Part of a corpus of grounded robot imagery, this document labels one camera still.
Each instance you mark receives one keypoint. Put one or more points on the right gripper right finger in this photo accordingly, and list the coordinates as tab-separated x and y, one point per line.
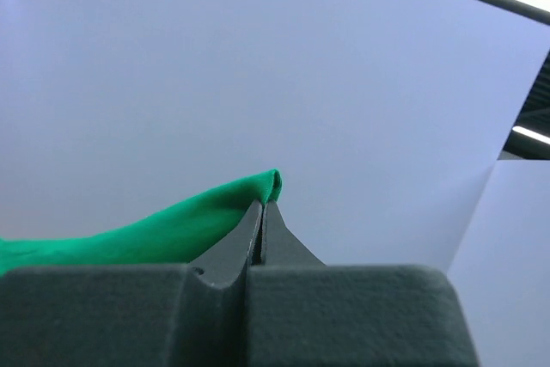
301	312

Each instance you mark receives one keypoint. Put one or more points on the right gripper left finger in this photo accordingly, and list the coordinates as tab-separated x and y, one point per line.
133	315

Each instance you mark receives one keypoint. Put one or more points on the green t shirt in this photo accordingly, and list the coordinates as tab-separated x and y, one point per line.
177	234

